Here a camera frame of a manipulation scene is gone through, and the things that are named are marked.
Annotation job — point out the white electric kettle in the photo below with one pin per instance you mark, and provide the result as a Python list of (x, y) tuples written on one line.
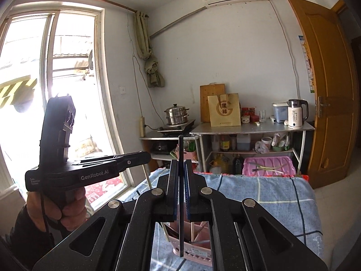
[(296, 115)]

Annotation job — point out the person's left hand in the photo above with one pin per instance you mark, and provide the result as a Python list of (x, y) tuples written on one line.
[(73, 203)]

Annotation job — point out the clear drinking glass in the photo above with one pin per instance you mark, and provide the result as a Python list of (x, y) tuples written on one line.
[(262, 116)]

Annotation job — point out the brown wooden door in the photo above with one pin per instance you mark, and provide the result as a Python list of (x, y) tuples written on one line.
[(330, 90)]

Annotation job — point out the yellow oil bottle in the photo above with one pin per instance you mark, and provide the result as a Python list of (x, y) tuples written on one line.
[(217, 166)]

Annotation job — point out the small pink basket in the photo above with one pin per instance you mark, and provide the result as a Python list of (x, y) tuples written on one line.
[(190, 155)]

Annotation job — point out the brown paper bag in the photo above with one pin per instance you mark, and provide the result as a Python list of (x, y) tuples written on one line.
[(224, 110)]

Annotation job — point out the dark sauce bottle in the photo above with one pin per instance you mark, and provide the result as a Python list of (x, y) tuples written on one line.
[(224, 144)]

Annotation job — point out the red patterned rug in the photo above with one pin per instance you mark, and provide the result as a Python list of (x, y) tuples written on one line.
[(104, 192)]

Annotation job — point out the beige curtain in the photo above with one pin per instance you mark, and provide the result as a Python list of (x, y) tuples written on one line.
[(148, 50)]

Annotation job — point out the wall height chart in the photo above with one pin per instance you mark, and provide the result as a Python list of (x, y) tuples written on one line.
[(308, 62)]

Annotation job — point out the white wall switch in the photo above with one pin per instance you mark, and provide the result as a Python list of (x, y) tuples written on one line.
[(123, 90)]

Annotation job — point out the white frame window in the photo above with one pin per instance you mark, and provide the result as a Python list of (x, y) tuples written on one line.
[(98, 90)]

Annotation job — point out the clear plastic container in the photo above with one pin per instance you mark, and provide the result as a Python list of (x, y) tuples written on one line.
[(279, 113)]

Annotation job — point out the person's left forearm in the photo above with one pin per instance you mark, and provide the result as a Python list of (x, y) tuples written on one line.
[(22, 237)]

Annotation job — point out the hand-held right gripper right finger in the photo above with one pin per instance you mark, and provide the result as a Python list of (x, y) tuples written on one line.
[(188, 197)]

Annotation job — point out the steel steamer pot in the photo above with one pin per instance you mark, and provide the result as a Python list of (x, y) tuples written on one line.
[(177, 115)]

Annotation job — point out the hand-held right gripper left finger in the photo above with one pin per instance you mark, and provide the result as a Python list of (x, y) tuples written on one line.
[(174, 197)]

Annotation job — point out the light wooden chopstick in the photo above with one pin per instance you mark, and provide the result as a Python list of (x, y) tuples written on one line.
[(193, 231)]

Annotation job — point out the black chopstick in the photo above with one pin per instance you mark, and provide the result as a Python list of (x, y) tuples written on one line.
[(181, 146), (173, 231)]

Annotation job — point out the pink plastic crate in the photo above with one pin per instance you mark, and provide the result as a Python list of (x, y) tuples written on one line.
[(268, 165)]

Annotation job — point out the blue checked blanket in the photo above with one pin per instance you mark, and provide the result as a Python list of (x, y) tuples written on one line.
[(268, 197)]

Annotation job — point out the white shelf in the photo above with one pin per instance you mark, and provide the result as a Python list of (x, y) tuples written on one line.
[(158, 139)]

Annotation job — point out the beige power strip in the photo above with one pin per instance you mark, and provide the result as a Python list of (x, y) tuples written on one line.
[(142, 126)]

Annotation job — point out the dark glass bottle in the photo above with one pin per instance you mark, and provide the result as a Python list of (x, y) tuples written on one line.
[(238, 165)]

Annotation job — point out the metal table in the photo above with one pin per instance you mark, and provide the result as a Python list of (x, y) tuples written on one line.
[(253, 128)]

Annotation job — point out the white plastic bag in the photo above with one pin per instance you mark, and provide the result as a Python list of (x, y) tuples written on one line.
[(262, 147)]

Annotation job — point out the wooden cutting board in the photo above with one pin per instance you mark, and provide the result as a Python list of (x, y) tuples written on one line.
[(208, 90)]

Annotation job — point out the pink plastic chopstick basket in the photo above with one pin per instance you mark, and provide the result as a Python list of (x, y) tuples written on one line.
[(197, 255)]

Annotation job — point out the white plastic jug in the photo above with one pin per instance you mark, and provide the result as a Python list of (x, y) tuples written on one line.
[(243, 142)]

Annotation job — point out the red lid jar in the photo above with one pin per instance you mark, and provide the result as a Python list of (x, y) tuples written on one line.
[(245, 115)]

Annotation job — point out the black induction cooker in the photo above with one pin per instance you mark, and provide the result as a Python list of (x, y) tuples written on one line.
[(176, 128)]

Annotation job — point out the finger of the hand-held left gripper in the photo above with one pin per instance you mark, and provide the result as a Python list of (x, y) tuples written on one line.
[(132, 159)]

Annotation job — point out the white wall pipe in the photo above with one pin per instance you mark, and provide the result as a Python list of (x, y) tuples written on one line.
[(174, 22)]

